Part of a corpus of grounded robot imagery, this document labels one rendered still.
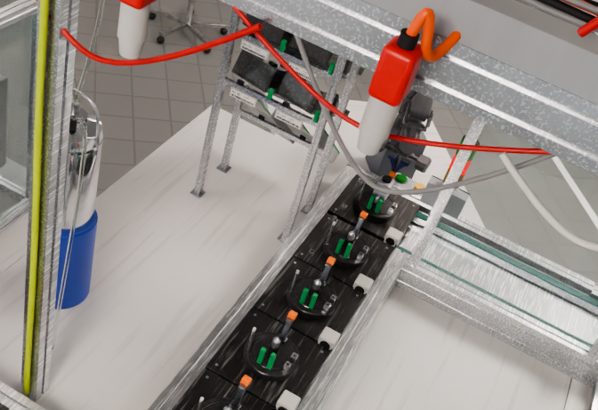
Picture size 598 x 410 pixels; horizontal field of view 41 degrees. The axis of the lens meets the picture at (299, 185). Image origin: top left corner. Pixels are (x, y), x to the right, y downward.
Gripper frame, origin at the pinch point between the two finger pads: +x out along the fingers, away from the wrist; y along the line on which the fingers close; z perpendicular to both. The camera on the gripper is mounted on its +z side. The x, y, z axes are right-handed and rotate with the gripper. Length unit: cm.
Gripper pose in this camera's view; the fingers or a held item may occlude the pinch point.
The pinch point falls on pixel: (397, 165)
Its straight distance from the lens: 261.0
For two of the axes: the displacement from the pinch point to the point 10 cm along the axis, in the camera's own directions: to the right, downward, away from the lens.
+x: -2.4, 7.5, 6.2
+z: 4.3, -4.9, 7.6
